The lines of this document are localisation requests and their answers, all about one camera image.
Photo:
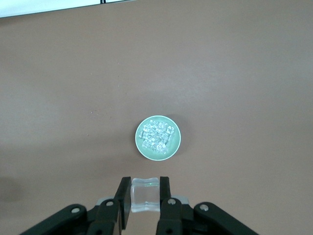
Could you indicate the brown table cover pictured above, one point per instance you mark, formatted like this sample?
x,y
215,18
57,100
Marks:
x,y
73,73

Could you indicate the pile of clear ice cubes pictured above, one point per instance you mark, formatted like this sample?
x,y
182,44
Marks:
x,y
156,137

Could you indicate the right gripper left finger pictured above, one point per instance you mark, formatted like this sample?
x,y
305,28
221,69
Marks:
x,y
124,195

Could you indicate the pale green bowl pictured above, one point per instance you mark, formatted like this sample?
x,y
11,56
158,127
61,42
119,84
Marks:
x,y
176,144

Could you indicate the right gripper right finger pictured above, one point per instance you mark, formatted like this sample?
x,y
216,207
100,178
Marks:
x,y
165,191

